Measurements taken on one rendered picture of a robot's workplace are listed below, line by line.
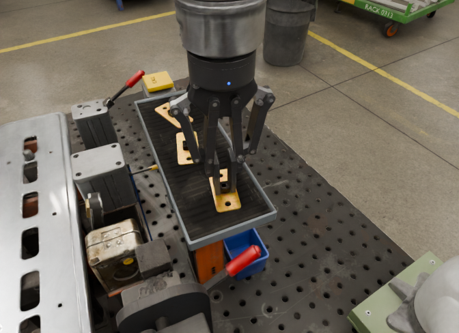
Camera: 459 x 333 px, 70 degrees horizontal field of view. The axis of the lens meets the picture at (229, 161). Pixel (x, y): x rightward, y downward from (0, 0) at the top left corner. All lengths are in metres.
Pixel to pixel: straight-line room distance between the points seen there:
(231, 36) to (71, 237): 0.54
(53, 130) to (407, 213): 1.86
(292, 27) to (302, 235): 2.28
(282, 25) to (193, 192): 2.62
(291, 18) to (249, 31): 2.70
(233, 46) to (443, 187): 2.20
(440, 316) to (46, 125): 1.01
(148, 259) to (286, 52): 2.79
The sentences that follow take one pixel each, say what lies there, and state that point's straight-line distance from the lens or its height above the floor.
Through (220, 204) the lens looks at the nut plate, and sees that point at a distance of 0.50.
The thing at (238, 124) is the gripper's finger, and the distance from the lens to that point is 0.42.
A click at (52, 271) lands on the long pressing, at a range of 0.70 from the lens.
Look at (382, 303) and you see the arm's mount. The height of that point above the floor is 0.76.
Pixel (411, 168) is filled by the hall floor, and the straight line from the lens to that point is 2.47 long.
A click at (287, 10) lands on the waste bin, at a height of 0.54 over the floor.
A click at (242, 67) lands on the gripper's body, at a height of 1.39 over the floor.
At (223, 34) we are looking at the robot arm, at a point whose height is 1.43.
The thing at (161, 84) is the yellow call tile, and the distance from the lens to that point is 0.78.
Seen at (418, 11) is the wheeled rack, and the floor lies 0.28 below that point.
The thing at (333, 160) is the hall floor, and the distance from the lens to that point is 2.32.
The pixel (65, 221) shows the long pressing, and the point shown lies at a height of 1.00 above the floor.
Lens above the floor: 1.56
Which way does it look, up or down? 45 degrees down
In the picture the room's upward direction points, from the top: straight up
